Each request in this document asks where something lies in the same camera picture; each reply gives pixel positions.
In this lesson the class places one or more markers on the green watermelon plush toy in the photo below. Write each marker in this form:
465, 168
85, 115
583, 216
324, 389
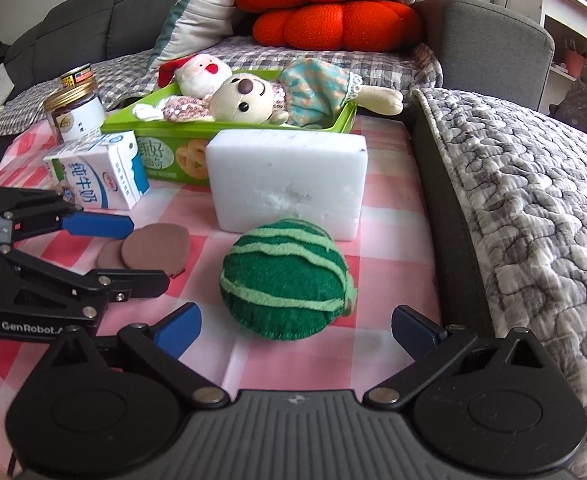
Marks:
283, 280

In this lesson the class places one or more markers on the clear jar gold lid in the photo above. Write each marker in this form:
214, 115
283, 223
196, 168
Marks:
78, 120

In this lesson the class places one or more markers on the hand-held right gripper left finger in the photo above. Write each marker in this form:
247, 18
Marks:
178, 327

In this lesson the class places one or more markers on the white shelf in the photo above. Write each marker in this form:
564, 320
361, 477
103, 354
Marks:
563, 5

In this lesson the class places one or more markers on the white milk carton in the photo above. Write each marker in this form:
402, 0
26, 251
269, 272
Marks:
98, 170

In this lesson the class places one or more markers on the pink checked tablecloth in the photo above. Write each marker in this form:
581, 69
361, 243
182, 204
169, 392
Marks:
388, 270

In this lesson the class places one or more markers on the teddy bear doll blue dress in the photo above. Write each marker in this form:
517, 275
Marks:
243, 97

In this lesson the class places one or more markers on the large brown felt piece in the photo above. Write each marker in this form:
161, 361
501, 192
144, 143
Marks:
158, 250

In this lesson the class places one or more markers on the small brown felt piece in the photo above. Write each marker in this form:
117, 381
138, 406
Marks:
110, 256

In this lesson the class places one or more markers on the grey sofa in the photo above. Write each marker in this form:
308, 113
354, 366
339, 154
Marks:
488, 35

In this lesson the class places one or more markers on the orange pumpkin cushion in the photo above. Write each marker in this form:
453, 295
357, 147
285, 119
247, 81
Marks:
333, 20

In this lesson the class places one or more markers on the grey quilted blanket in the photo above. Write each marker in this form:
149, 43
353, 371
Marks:
538, 210

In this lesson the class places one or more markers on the grey checked blanket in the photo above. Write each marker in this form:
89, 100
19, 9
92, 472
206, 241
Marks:
283, 60

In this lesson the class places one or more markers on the santa plush toy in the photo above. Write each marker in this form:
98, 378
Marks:
203, 72

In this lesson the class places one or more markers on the white sponge block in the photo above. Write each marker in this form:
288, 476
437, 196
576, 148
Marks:
283, 170

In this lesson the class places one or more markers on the white cloth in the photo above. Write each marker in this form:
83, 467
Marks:
148, 111

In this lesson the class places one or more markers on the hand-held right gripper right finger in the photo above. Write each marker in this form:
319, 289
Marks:
413, 330

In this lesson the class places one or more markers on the green and white pillow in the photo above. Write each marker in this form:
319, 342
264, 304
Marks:
198, 15

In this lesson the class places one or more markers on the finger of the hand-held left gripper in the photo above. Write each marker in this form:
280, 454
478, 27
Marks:
98, 226
123, 282

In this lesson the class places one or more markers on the metal can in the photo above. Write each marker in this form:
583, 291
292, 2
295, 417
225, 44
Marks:
78, 77

